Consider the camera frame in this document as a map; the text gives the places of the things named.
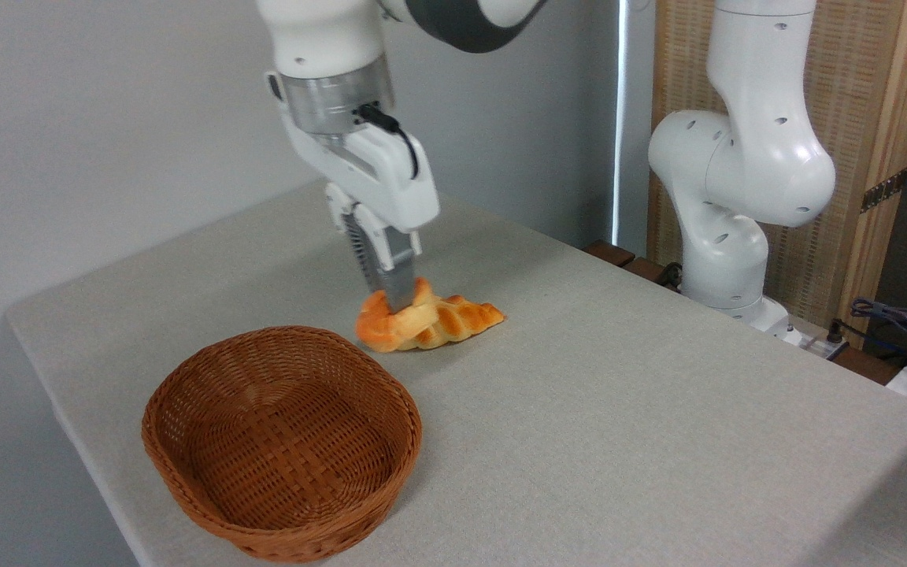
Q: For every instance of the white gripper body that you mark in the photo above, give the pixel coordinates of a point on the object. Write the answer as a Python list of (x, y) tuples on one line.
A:
[(383, 177)]

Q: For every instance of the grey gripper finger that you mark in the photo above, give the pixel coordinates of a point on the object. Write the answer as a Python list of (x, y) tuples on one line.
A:
[(397, 272), (353, 228)]

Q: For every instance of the round orange bread roll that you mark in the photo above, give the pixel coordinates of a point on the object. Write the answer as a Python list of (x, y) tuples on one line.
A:
[(379, 327)]

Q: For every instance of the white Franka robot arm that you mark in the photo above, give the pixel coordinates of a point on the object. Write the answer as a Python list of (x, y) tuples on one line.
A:
[(745, 157)]

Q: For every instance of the braided golden bread loaf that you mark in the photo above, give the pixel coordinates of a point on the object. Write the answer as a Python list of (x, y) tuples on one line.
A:
[(465, 319)]

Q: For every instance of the brown wicker basket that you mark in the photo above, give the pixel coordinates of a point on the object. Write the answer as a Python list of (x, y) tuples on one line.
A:
[(343, 409)]

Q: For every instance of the wooden rattan folding screen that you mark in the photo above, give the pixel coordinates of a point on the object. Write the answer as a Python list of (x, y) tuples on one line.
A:
[(855, 94)]

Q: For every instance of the metal screen hinge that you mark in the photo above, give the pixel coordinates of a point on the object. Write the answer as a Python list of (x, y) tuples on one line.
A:
[(883, 190)]

